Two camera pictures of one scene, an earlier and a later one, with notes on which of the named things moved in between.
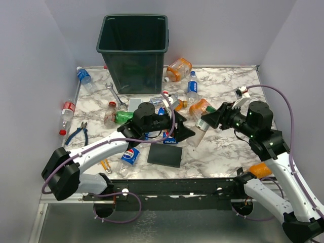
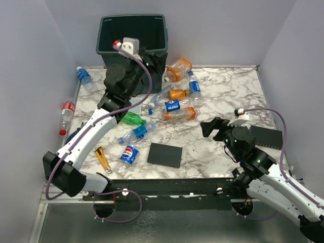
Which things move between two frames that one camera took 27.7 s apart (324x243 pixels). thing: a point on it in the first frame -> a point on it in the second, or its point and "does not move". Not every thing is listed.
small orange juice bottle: x=181 y=105 -> x=177 y=94
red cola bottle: x=68 y=111 does not move
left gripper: x=183 y=132 -> x=157 y=59
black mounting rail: x=170 y=194 does not move
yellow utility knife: x=106 y=165 does not move
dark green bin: x=133 y=47 does not move
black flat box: x=165 y=155 does not move
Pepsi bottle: x=161 y=111 -> x=176 y=105
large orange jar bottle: x=178 y=69 does not move
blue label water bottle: x=192 y=95 does not move
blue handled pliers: x=83 y=126 does not move
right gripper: x=214 y=119 -> x=216 y=123
